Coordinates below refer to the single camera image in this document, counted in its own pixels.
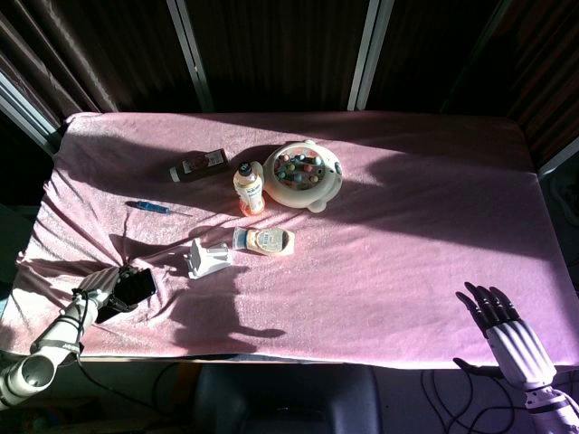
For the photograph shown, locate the white phone stand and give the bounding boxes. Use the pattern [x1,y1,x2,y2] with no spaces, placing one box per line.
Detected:
[183,238,234,280]

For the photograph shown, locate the brown bottle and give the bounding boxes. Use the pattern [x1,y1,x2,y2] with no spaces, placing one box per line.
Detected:
[168,147,230,184]

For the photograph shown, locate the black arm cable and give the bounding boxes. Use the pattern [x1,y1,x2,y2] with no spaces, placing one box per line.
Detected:
[71,288,157,404]

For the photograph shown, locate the pink tablecloth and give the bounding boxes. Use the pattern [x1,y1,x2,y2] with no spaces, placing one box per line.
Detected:
[0,111,579,370]

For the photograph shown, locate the cream bottle with black cap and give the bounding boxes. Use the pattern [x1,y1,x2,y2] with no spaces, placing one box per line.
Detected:
[233,161,266,217]

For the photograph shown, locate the black chair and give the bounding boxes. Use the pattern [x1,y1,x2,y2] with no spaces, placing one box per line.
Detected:
[192,363,384,434]

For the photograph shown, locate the blue handled screwdriver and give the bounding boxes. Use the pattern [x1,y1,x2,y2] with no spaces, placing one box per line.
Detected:
[124,200,194,218]

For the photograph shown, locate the cream bottle with blue label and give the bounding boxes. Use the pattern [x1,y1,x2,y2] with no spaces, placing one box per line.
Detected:
[232,226,296,259]

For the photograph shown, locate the dark brown curtain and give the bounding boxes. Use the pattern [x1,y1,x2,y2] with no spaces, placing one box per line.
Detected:
[497,0,579,155]
[0,0,203,130]

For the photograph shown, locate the black floor cables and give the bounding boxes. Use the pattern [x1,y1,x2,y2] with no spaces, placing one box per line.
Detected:
[420,368,535,434]

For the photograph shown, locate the black smartphone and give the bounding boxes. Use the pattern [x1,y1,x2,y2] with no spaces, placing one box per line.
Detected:
[94,267,158,325]

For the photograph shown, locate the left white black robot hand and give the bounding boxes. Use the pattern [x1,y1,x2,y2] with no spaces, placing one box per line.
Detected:
[71,265,142,314]

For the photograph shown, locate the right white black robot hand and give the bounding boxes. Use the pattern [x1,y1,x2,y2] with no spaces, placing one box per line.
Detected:
[452,281,557,392]

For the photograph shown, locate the silver metal frame post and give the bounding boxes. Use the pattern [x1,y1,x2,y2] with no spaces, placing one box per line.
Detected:
[0,71,62,155]
[536,144,579,178]
[166,0,214,113]
[346,0,394,112]

